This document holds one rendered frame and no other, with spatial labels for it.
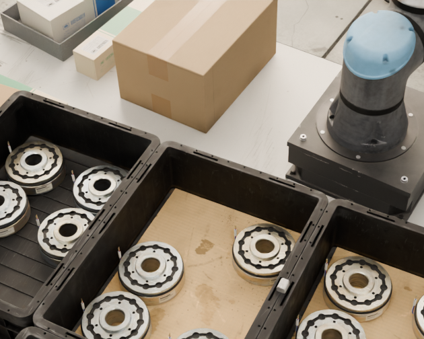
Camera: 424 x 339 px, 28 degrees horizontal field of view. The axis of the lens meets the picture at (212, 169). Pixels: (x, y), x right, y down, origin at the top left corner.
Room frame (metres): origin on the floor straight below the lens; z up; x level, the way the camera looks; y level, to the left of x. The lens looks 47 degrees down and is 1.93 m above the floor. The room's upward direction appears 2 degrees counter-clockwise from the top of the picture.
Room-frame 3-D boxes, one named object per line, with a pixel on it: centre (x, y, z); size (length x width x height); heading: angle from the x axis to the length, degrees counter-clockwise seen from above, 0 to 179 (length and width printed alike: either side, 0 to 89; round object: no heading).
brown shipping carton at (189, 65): (1.42, 0.02, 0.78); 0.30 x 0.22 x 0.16; 146
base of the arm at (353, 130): (1.14, -0.30, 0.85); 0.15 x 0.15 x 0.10
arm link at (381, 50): (1.14, -0.30, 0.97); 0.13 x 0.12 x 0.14; 136
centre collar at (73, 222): (0.86, 0.24, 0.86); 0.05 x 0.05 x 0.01
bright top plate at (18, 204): (0.93, 0.37, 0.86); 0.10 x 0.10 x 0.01
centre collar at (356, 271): (0.74, -0.22, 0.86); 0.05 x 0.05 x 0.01
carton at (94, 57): (1.53, 0.20, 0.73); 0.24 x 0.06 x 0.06; 143
